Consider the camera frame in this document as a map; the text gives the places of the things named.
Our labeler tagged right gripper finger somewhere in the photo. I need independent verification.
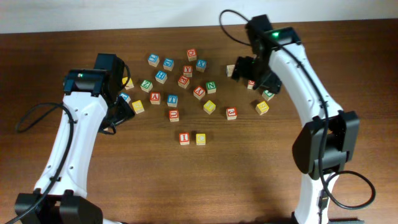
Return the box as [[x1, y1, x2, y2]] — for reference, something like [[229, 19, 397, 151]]
[[252, 80, 270, 90], [231, 57, 249, 81]]

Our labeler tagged red letter I block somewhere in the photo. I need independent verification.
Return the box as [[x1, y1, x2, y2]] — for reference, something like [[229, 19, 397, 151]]
[[179, 133, 190, 146]]

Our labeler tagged yellow letter C block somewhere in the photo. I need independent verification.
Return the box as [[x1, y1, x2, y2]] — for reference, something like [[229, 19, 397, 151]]
[[196, 133, 206, 146]]

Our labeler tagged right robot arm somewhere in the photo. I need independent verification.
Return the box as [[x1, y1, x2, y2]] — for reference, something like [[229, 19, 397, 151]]
[[231, 15, 359, 223]]

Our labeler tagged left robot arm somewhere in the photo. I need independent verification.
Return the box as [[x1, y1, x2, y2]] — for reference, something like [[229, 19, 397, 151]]
[[10, 54, 135, 223]]

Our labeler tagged green letter V block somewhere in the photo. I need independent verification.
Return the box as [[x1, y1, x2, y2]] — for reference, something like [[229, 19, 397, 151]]
[[262, 90, 274, 101]]

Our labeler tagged plain wooden block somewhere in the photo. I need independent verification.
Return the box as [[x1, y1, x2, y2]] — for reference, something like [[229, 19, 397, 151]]
[[226, 65, 235, 77]]

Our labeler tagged yellow block middle left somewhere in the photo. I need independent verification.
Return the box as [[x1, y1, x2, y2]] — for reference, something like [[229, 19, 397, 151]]
[[132, 100, 145, 114]]

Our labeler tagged red letter M block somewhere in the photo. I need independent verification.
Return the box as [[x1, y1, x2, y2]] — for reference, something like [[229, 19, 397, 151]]
[[247, 80, 255, 90]]

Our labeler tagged blue number 5 block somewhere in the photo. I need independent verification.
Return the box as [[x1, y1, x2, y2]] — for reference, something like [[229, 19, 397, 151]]
[[119, 93, 131, 103]]

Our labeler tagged yellow letter S block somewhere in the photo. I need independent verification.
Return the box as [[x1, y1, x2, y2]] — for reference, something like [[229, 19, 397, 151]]
[[256, 101, 269, 115]]

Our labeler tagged yellow block upper middle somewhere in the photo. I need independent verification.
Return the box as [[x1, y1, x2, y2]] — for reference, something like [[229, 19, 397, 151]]
[[122, 77, 134, 90]]

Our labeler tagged red letter A block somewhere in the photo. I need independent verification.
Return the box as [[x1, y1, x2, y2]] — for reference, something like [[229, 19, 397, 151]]
[[150, 92, 161, 105]]

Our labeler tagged green letter Z block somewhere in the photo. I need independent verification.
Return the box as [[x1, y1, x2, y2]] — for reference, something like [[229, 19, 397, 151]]
[[140, 80, 153, 93]]

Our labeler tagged green letter N block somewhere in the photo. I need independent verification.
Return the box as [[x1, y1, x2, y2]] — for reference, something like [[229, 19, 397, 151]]
[[206, 82, 217, 94]]

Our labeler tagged blue letter X block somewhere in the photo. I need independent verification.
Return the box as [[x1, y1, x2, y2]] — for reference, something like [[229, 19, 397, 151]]
[[196, 60, 207, 72]]

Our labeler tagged red number 3 block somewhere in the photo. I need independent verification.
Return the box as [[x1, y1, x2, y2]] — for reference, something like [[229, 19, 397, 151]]
[[226, 108, 238, 120]]

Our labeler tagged red letter U block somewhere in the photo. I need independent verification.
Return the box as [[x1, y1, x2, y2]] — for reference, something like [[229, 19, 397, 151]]
[[169, 110, 179, 122]]

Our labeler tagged blue letter T block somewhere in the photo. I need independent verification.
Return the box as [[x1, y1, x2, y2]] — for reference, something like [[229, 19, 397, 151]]
[[167, 95, 178, 108]]

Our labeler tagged red letter Y block lower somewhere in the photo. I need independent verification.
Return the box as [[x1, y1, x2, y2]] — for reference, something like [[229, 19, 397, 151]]
[[193, 86, 206, 100]]

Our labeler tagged red letter y block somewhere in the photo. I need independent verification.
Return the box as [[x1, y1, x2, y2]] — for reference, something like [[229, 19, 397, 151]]
[[193, 86, 206, 100], [183, 65, 193, 78]]

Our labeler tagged blue letter H block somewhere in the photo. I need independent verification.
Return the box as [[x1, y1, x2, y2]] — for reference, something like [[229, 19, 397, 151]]
[[155, 70, 167, 84]]

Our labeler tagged yellow block centre right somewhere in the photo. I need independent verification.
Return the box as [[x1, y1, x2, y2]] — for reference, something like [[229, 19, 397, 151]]
[[203, 100, 216, 114]]

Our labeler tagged red letter C block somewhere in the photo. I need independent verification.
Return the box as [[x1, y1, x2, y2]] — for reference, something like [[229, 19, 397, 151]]
[[187, 49, 197, 62]]

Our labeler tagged red letter Y block upper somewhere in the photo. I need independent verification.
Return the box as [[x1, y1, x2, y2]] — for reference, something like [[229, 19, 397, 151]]
[[183, 65, 193, 78]]

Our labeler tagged red letter E block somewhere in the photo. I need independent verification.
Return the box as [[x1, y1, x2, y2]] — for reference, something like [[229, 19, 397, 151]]
[[177, 75, 190, 89]]

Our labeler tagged blue letter D block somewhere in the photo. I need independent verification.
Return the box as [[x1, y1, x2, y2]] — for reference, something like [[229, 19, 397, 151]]
[[163, 58, 175, 71]]

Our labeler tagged right black cable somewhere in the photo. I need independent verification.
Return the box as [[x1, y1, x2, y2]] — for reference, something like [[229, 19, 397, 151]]
[[218, 9, 376, 210]]

